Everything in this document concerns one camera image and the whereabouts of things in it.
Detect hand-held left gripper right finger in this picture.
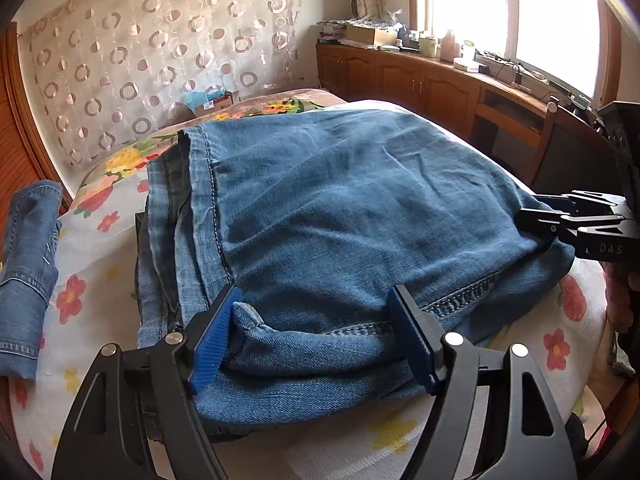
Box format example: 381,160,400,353
385,285,588,480

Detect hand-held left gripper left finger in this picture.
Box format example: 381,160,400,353
50,285,246,480

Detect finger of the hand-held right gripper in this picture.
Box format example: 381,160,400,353
535,190,626,217
514,207,583,257

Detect blue denim pants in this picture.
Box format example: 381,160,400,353
134,107,576,436

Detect folded denim pants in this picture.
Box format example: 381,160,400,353
0,180,65,378

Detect dark chair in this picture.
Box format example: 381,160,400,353
527,102,626,196

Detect white power strip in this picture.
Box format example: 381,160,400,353
477,50,531,86

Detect white flower print sheet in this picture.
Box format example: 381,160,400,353
10,100,608,480

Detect long wooden cabinet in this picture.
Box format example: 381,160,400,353
315,42,640,186

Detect window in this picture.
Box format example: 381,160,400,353
407,0,621,101

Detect cardboard box with blue bag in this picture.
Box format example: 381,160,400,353
182,89,236,117

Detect open cardboard box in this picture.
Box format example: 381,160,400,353
345,22,401,46

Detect sheer circle pattern curtain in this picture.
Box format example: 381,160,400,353
20,0,306,166

